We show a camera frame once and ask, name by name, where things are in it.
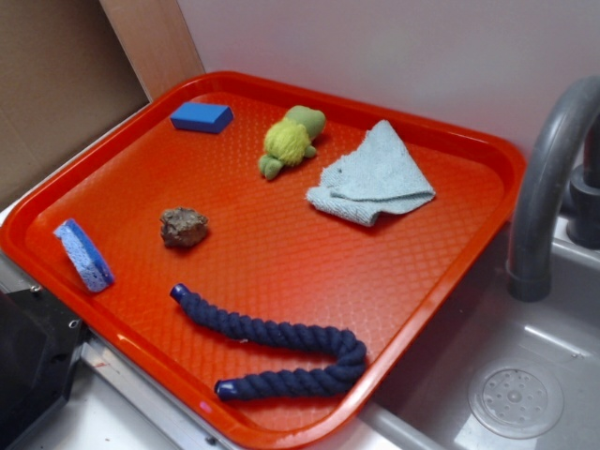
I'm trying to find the green plush turtle toy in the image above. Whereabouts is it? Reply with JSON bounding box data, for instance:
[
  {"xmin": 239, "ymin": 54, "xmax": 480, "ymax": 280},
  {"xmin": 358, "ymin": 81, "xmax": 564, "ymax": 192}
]
[{"xmin": 258, "ymin": 105, "xmax": 326, "ymax": 181}]

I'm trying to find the grey toy sink basin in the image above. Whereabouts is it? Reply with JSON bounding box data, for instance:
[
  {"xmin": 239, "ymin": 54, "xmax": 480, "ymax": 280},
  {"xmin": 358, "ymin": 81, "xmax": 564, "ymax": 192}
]
[{"xmin": 361, "ymin": 219, "xmax": 599, "ymax": 449}]

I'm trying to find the red plastic tray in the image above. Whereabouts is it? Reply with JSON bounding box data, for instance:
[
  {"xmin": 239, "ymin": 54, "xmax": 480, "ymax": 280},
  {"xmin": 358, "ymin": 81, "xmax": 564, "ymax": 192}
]
[{"xmin": 1, "ymin": 72, "xmax": 525, "ymax": 449}]

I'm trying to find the grey faucet handle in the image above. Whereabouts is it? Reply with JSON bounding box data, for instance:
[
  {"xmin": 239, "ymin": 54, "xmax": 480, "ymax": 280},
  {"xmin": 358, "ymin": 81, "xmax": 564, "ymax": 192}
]
[{"xmin": 567, "ymin": 117, "xmax": 599, "ymax": 249}]

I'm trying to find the round sink drain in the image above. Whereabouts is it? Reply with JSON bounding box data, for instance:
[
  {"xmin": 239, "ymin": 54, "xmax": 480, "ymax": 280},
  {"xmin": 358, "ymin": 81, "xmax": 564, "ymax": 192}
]
[{"xmin": 468, "ymin": 358, "xmax": 564, "ymax": 440}]

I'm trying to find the grey sink faucet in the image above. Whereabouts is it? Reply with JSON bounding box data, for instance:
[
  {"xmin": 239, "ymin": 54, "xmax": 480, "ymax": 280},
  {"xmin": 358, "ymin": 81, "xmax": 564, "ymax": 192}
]
[{"xmin": 506, "ymin": 75, "xmax": 599, "ymax": 302}]

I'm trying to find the light blue folded cloth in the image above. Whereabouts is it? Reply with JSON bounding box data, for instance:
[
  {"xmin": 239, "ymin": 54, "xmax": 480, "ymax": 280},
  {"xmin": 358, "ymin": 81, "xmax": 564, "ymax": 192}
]
[{"xmin": 307, "ymin": 120, "xmax": 436, "ymax": 227}]

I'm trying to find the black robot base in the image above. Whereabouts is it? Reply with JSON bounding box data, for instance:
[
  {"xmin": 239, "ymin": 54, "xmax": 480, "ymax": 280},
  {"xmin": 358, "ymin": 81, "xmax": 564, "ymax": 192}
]
[{"xmin": 1, "ymin": 286, "xmax": 86, "ymax": 449}]

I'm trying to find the navy blue twisted rope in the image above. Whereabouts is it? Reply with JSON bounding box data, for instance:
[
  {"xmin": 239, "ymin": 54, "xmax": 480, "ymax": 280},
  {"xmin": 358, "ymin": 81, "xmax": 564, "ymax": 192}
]
[{"xmin": 169, "ymin": 282, "xmax": 368, "ymax": 403}]

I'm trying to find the blue rectangular block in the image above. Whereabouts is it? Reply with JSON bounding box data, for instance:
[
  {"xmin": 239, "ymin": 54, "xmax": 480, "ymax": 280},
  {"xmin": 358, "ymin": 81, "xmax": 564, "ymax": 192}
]
[{"xmin": 170, "ymin": 102, "xmax": 233, "ymax": 134}]

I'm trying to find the brown cardboard panel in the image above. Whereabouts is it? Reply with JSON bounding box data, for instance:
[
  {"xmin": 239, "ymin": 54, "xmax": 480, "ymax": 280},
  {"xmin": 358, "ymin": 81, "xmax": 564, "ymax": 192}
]
[{"xmin": 1, "ymin": 1, "xmax": 203, "ymax": 207}]

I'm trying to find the brown rock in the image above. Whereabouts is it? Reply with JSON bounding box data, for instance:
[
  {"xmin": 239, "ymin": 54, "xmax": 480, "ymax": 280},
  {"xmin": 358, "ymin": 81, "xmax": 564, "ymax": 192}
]
[{"xmin": 159, "ymin": 206, "xmax": 209, "ymax": 248}]

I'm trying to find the blue sponge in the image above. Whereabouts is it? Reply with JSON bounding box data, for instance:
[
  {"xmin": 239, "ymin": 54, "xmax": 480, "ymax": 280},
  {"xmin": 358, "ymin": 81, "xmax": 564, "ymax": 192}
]
[{"xmin": 53, "ymin": 218, "xmax": 114, "ymax": 293}]

